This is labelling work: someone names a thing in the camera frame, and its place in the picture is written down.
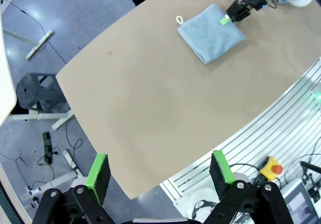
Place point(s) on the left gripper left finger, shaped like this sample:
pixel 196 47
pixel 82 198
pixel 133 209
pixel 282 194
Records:
pixel 96 181

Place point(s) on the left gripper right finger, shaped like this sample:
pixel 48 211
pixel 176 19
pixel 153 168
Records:
pixel 223 181

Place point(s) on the light blue towel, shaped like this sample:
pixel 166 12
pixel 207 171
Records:
pixel 210 35

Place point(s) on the aluminium profile robot base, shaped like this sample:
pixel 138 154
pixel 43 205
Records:
pixel 263 133

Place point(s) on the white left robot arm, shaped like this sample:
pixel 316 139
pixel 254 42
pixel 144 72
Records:
pixel 200 196

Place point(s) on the white table leg with foot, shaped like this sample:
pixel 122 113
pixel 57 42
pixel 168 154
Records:
pixel 40 44
pixel 70 162
pixel 60 121

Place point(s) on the yellow emergency stop button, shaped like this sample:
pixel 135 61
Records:
pixel 268 171

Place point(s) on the black power strip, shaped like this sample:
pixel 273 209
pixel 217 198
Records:
pixel 47 148

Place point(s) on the small monitor screen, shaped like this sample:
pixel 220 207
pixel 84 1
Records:
pixel 298 206

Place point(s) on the black clamp stand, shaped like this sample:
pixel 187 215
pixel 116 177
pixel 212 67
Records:
pixel 309 165

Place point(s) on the dark gray plastic stool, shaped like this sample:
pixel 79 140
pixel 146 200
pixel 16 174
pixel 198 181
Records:
pixel 32 91

